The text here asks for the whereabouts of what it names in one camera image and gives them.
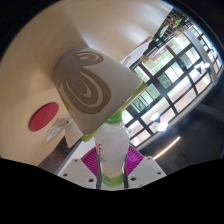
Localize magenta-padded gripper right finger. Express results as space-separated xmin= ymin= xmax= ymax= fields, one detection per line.
xmin=123 ymin=145 xmax=167 ymax=190

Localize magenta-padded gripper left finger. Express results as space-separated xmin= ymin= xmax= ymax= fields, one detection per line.
xmin=58 ymin=146 xmax=100 ymax=190

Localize clear bottle with green cap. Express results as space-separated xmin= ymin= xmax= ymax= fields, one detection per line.
xmin=93 ymin=109 xmax=131 ymax=188

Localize long linear ceiling light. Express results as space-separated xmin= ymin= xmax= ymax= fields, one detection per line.
xmin=153 ymin=135 xmax=182 ymax=160

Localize white paper napkin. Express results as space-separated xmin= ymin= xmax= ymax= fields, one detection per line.
xmin=46 ymin=117 xmax=71 ymax=142

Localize flat round red coaster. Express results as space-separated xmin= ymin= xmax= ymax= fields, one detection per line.
xmin=28 ymin=101 xmax=60 ymax=133

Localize beige patterned paper cup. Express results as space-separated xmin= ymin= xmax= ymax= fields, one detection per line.
xmin=51 ymin=45 xmax=144 ymax=136

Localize large black-framed window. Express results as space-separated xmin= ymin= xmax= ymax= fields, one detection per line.
xmin=125 ymin=9 xmax=224 ymax=151

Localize wooden chairs with green seats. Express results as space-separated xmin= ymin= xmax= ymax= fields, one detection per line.
xmin=149 ymin=9 xmax=189 ymax=51

